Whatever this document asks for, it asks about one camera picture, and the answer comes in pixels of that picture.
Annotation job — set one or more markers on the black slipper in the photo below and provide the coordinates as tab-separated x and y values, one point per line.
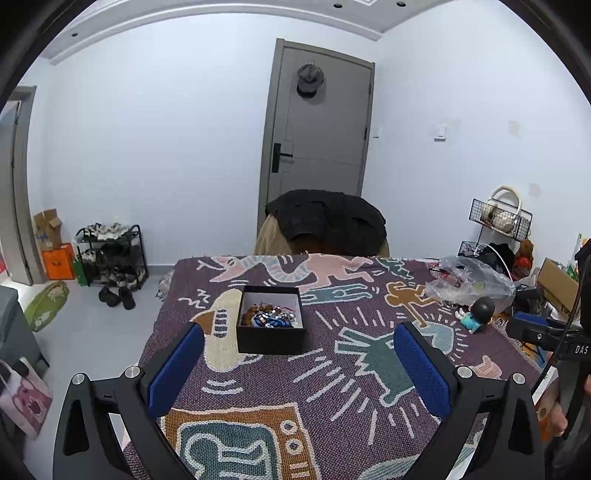
127	299
108	296

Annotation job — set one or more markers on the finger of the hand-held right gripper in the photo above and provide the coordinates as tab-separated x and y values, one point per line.
535	336

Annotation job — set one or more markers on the grey doorway frame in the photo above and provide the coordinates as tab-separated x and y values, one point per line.
21	184

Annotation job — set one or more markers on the person's right hand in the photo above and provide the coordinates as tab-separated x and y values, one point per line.
558	417

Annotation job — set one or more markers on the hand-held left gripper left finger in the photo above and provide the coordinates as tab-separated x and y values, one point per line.
178	369

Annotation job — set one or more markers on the grey sofa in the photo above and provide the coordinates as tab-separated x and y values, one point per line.
18	332

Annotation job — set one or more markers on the grey door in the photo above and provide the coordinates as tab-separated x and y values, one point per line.
323	138

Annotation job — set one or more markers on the printed woven blanket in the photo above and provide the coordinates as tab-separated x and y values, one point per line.
323	392

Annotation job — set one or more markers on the green floor mat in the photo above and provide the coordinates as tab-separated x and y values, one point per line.
44	307

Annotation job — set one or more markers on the open cardboard box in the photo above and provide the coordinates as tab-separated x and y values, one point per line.
551	282

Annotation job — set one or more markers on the brown cardboard box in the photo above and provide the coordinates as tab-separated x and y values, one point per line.
46	230

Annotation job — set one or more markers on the pair of grey sneakers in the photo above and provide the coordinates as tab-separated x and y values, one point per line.
108	230

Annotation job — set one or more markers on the grey cap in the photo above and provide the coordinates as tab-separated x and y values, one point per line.
308	81

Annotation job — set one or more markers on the orange box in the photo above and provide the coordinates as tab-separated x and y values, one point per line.
57	263

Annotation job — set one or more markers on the black haired cartoon figurine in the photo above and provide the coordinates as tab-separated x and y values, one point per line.
482	307

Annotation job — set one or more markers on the pile of beaded jewelry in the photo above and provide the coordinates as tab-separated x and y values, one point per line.
268	318

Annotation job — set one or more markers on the black shoe rack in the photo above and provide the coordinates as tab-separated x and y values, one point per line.
138	258

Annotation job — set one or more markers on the clear plastic bag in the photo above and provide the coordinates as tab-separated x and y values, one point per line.
480	281

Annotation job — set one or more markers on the tan chair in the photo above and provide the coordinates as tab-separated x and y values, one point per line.
268	240

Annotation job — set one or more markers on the green paper bag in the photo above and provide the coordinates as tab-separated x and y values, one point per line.
81	274

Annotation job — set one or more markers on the brown red plush toy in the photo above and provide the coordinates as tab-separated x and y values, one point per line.
524	254

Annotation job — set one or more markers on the black bag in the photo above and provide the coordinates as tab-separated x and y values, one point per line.
503	254

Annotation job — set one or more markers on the black jacket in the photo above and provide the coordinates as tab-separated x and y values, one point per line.
323	217

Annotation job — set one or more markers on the cream handbag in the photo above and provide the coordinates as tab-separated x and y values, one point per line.
501	219

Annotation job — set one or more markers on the black jewelry box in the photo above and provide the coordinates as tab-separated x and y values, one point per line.
270	342

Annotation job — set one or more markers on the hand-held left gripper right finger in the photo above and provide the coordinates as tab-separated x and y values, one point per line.
422	369

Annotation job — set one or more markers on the pink printed tote bag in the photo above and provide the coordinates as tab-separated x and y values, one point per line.
25	397

